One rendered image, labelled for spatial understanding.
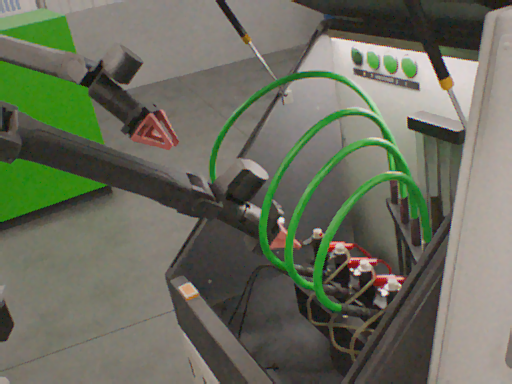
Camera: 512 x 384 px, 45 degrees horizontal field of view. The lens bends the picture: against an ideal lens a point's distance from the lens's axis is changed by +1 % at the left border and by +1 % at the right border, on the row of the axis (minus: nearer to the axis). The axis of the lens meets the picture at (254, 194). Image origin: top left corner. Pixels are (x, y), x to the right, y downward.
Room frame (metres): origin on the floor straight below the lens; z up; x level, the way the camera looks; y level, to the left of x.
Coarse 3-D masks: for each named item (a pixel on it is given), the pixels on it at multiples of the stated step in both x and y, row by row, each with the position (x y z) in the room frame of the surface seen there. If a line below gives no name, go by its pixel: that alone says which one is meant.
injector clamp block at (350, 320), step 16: (304, 304) 1.08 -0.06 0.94; (320, 304) 1.02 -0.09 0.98; (352, 304) 1.02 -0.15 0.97; (320, 320) 1.03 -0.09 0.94; (336, 320) 0.96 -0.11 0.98; (352, 320) 0.95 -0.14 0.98; (336, 336) 0.97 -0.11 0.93; (352, 336) 0.92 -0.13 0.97; (368, 336) 0.89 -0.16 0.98; (336, 352) 0.98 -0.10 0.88; (336, 368) 0.99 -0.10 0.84
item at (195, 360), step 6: (186, 336) 1.26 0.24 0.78; (186, 342) 1.27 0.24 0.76; (192, 348) 1.22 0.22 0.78; (192, 354) 1.24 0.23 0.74; (198, 354) 1.19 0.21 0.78; (192, 360) 1.26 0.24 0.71; (198, 360) 1.19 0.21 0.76; (192, 366) 1.27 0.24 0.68; (198, 366) 1.21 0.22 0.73; (204, 366) 1.15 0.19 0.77; (192, 372) 1.28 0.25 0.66; (198, 372) 1.23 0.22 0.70; (204, 372) 1.17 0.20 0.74; (210, 372) 1.11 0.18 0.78; (198, 378) 1.25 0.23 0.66; (204, 378) 1.18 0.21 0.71; (210, 378) 1.12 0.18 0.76
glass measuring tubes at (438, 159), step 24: (408, 120) 1.17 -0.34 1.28; (432, 120) 1.12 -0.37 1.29; (456, 120) 1.09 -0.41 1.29; (432, 144) 1.12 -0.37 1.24; (456, 144) 1.05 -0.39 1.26; (432, 168) 1.12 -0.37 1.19; (456, 168) 1.06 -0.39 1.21; (432, 192) 1.12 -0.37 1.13; (456, 192) 1.06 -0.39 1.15; (432, 216) 1.13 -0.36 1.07
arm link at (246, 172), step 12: (228, 168) 1.05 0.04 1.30; (240, 168) 1.02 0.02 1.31; (252, 168) 1.04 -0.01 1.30; (216, 180) 1.06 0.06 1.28; (228, 180) 1.03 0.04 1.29; (240, 180) 1.02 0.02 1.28; (252, 180) 1.02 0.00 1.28; (264, 180) 1.03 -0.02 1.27; (216, 192) 1.03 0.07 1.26; (228, 192) 1.01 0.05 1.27; (240, 192) 1.02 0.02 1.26; (252, 192) 1.03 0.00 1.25; (192, 204) 0.99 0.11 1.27; (204, 204) 0.99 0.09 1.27; (216, 204) 1.00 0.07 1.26; (204, 216) 1.00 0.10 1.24
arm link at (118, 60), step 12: (120, 48) 1.26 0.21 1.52; (72, 60) 1.28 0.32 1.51; (108, 60) 1.27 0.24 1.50; (120, 60) 1.24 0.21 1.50; (132, 60) 1.24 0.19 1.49; (72, 72) 1.27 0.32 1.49; (84, 72) 1.26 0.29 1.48; (96, 72) 1.27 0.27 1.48; (108, 72) 1.24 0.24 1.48; (120, 72) 1.24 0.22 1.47; (132, 72) 1.25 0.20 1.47; (84, 84) 1.26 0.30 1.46
